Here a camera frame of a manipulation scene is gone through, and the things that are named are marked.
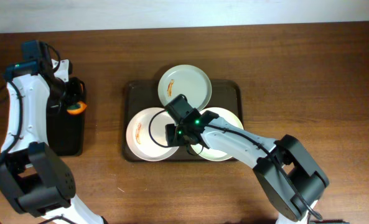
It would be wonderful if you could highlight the green and orange sponge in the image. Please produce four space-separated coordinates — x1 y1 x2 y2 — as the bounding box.
67 101 87 115

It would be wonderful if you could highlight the white plate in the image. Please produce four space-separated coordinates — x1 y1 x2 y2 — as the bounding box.
191 107 243 162
126 107 179 162

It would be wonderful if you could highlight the pale green plate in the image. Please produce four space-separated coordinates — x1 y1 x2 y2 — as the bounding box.
157 65 212 111

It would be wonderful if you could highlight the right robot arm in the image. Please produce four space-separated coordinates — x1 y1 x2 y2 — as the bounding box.
164 94 329 222

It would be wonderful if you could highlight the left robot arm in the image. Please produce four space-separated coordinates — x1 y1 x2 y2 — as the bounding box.
0 40 105 223

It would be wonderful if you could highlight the small black tray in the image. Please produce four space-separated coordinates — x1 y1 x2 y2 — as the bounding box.
47 87 86 156

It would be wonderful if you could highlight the large brown serving tray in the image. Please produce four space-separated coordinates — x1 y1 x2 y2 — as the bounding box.
121 80 243 162

